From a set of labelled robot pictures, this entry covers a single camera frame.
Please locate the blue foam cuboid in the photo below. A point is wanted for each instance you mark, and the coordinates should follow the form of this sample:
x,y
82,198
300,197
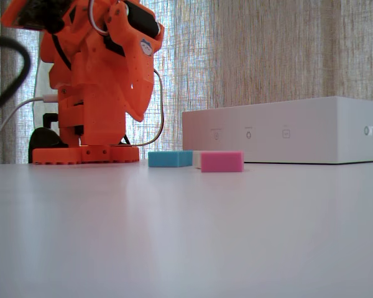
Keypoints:
x,y
168,159

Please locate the cream foam cuboid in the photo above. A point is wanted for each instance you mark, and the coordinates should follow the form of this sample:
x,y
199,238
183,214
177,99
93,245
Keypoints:
x,y
197,159

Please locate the pink foam cuboid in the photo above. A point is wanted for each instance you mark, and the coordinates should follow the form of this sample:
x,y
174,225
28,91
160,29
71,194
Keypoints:
x,y
222,161

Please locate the white cardboard box bin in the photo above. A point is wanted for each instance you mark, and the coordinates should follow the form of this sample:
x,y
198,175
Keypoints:
x,y
314,130

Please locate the white sheer fabric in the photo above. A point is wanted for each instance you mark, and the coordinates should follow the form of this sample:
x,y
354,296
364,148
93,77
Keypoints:
x,y
45,80

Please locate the black angled power plug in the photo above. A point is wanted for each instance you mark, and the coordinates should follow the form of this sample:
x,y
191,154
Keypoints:
x,y
49,117

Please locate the black table clamp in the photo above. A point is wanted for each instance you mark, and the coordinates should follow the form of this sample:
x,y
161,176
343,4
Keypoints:
x,y
43,139

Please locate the beige woven curtain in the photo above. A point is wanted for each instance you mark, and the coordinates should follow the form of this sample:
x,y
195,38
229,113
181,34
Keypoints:
x,y
267,46

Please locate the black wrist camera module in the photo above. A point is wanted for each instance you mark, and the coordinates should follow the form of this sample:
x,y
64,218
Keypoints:
x,y
40,15

